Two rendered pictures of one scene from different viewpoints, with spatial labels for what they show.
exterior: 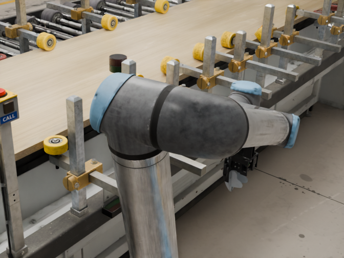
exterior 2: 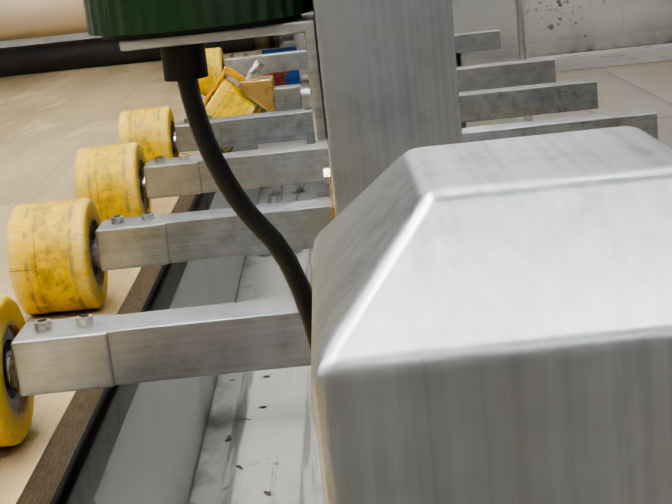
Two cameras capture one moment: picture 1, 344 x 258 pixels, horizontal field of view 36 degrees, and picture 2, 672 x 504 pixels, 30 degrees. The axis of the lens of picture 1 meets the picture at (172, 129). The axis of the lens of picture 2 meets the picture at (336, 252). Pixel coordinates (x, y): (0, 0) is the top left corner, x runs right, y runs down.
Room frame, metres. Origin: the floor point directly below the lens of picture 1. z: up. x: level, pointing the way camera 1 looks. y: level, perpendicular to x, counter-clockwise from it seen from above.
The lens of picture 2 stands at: (1.38, 0.36, 1.15)
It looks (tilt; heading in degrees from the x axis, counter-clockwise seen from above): 14 degrees down; 325
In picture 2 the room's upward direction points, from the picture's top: 6 degrees counter-clockwise
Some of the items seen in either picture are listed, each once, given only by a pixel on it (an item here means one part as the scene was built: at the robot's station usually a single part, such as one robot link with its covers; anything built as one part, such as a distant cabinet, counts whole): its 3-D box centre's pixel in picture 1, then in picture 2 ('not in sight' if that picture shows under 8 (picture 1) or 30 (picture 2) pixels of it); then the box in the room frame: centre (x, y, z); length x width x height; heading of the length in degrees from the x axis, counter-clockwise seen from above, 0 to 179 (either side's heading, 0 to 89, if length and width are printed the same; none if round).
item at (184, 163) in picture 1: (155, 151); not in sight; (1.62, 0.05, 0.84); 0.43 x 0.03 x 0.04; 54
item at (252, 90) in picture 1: (244, 103); not in sight; (1.43, -0.21, 1.14); 0.10 x 0.09 x 0.12; 154
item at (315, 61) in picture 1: (272, 49); (369, 115); (2.48, -0.47, 0.95); 0.50 x 0.04 x 0.04; 54
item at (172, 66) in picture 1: (170, 118); not in sight; (1.85, 0.01, 0.86); 0.03 x 0.03 x 0.48; 54
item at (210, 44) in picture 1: (206, 90); not in sight; (2.05, -0.14, 0.90); 0.03 x 0.03 x 0.48; 54
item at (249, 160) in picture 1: (241, 152); not in sight; (1.43, -0.22, 0.97); 0.09 x 0.08 x 0.12; 56
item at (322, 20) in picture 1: (325, 18); not in sight; (3.09, -0.88, 0.95); 0.13 x 0.06 x 0.05; 144
